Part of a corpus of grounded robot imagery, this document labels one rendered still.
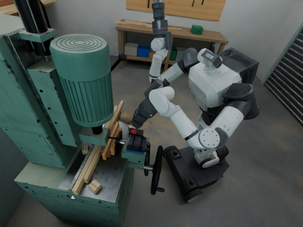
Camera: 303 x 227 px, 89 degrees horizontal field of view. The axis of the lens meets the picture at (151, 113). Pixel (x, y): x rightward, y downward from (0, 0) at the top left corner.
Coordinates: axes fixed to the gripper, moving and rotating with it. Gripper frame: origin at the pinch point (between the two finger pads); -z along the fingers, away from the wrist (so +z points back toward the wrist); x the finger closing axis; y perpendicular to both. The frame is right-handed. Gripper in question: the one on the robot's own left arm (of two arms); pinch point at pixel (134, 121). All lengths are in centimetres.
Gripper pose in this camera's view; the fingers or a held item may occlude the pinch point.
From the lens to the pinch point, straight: 82.0
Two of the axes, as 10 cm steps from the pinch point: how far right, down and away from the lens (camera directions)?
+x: 1.5, -6.6, 7.3
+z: 5.8, -5.4, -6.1
